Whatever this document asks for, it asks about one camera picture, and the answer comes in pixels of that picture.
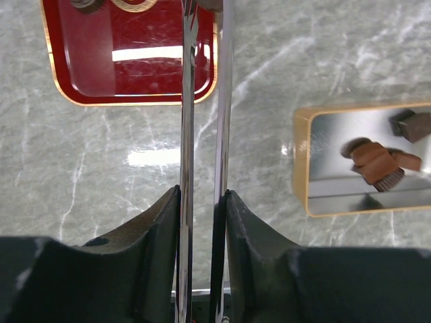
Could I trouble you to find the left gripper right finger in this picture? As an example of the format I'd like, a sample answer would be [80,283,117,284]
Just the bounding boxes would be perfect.
[226,191,430,322]

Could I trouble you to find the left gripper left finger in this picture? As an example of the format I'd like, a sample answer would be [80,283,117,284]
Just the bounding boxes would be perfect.
[1,186,180,322]

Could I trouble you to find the brown oval chocolate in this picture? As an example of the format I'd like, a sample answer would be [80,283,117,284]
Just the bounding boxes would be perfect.
[341,137,405,192]

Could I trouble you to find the dark cube chocolate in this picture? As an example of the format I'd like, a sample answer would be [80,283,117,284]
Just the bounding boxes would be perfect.
[389,110,430,143]

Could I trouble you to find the metal tongs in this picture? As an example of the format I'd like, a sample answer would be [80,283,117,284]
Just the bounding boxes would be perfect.
[176,1,236,322]

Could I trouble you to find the dark chocolate piece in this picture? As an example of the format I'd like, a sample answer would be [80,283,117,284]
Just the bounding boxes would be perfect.
[70,0,104,11]

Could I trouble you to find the round brown chocolate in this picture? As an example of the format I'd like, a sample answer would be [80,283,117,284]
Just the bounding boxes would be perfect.
[389,149,422,172]

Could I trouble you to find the gold tin box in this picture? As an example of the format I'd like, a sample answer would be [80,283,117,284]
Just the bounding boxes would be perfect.
[292,102,430,217]

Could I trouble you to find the red rectangular tray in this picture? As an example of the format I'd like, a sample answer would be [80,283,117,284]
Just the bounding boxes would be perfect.
[40,0,219,108]

